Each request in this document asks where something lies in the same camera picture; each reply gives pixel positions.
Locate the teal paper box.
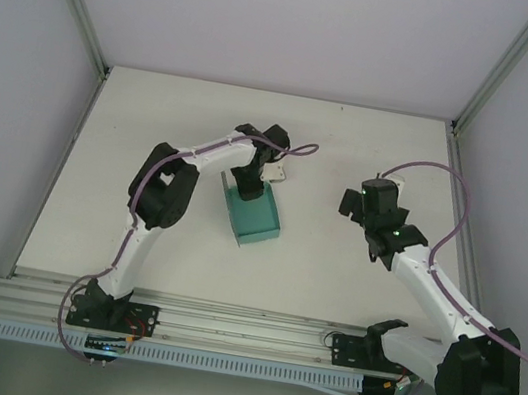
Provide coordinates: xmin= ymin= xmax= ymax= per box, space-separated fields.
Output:
xmin=209 ymin=172 xmax=291 ymax=256

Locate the right black controller board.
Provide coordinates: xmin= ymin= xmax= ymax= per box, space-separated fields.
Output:
xmin=359 ymin=373 xmax=405 ymax=395

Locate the black controller board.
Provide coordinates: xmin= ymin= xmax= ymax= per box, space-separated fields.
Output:
xmin=81 ymin=332 xmax=130 ymax=369
xmin=359 ymin=373 xmax=405 ymax=395

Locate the left black controller board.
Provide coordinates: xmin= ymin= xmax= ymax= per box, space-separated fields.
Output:
xmin=81 ymin=332 xmax=130 ymax=369

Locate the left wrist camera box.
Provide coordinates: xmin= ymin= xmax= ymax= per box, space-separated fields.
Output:
xmin=260 ymin=159 xmax=290 ymax=186

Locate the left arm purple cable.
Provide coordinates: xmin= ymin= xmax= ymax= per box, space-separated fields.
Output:
xmin=50 ymin=106 xmax=320 ymax=395

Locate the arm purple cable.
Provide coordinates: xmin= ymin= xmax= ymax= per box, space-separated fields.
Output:
xmin=345 ymin=152 xmax=528 ymax=395
xmin=50 ymin=106 xmax=320 ymax=395

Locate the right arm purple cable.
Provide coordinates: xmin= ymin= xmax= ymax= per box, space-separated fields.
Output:
xmin=345 ymin=152 xmax=528 ymax=395

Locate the right aluminium side rail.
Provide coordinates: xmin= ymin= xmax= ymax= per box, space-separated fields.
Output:
xmin=414 ymin=131 xmax=525 ymax=353

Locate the aluminium side rail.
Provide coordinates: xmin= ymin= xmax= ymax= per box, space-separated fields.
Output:
xmin=414 ymin=131 xmax=525 ymax=353
xmin=6 ymin=63 xmax=109 ymax=289

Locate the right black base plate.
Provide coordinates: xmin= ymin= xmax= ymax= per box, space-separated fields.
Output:
xmin=325 ymin=330 xmax=423 ymax=381

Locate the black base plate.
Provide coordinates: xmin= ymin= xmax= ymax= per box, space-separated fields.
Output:
xmin=325 ymin=330 xmax=423 ymax=381
xmin=64 ymin=290 xmax=162 ymax=341

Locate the aluminium mounting rail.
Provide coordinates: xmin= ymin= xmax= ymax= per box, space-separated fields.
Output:
xmin=0 ymin=263 xmax=519 ymax=395

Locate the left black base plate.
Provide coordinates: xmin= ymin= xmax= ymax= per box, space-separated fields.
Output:
xmin=64 ymin=290 xmax=162 ymax=341

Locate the left aluminium side rail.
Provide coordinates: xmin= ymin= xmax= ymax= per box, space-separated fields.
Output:
xmin=6 ymin=63 xmax=109 ymax=289

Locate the right aluminium frame post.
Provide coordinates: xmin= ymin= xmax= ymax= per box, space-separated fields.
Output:
xmin=449 ymin=0 xmax=528 ymax=147

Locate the slotted grey cable duct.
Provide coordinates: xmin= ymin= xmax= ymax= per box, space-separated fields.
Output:
xmin=0 ymin=314 xmax=370 ymax=395

